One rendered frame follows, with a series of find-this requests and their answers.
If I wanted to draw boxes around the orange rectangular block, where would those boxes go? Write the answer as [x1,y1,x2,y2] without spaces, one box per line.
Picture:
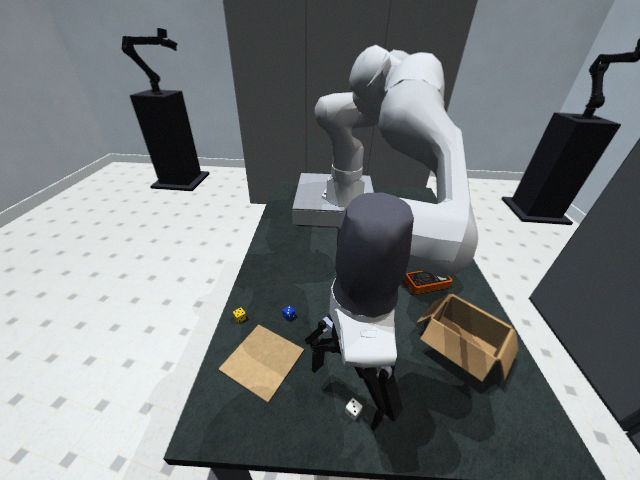
[404,271,452,294]

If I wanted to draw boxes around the blue die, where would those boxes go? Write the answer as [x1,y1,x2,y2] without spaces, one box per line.
[282,305,295,321]

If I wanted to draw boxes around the tan square mat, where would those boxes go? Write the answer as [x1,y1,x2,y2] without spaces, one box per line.
[219,325,304,403]

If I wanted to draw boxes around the yellow die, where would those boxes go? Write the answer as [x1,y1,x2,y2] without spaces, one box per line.
[233,308,246,323]

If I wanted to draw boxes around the white die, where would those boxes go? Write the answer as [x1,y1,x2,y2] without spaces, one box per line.
[345,398,362,421]

